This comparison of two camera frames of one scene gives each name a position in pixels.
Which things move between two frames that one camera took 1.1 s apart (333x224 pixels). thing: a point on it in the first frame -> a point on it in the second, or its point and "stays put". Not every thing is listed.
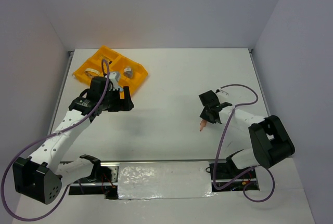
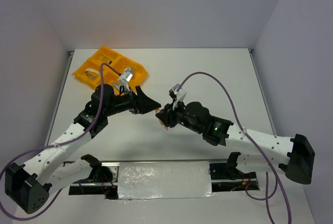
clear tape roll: [92, 70] stays put
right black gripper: [204, 116] -> [167, 117]
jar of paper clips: [128, 72] stays put
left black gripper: [119, 104] -> [144, 104]
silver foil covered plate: [164, 180] stays put
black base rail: [224, 178] stays put
